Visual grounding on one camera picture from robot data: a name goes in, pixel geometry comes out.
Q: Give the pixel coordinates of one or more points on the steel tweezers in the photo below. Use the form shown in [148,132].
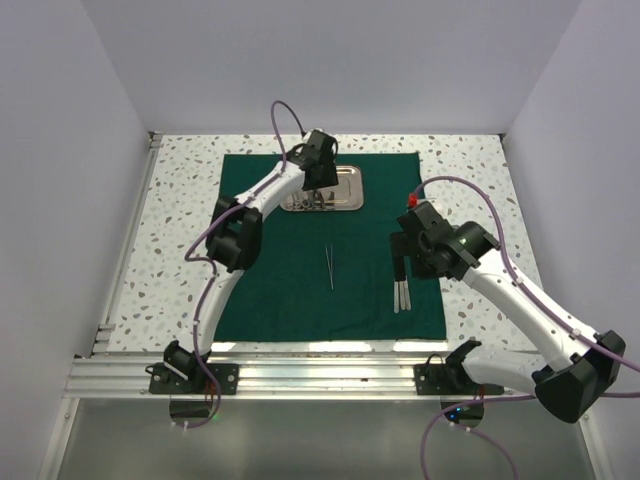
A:
[330,264]

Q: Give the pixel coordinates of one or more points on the steel scalpel handle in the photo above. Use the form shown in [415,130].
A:
[401,295]
[397,297]
[405,296]

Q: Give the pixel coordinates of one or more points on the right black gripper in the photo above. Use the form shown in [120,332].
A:
[402,245]

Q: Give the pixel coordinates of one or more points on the green surgical cloth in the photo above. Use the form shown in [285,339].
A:
[286,297]

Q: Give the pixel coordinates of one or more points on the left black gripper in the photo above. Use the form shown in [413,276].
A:
[329,178]

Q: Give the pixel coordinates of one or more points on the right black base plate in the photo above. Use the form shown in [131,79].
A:
[442,380]

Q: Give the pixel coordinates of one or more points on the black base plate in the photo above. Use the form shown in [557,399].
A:
[163,381]
[442,380]

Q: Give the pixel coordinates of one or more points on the aluminium front rail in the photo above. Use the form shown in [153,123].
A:
[262,377]

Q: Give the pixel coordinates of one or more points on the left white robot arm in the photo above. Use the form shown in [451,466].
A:
[232,242]

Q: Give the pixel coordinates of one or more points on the aluminium rail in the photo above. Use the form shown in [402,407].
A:
[262,377]
[105,325]

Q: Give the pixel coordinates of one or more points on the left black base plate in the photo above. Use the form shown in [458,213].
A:
[163,381]

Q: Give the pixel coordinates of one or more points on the aluminium left rail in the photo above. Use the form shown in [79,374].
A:
[105,325]

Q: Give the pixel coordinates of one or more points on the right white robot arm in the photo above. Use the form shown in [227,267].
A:
[574,365]

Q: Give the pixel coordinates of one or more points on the steel surgical scissors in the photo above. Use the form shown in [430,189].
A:
[301,201]

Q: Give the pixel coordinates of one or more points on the steel forceps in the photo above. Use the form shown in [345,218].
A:
[323,201]

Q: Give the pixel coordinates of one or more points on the steel instrument tray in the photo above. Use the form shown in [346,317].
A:
[349,192]

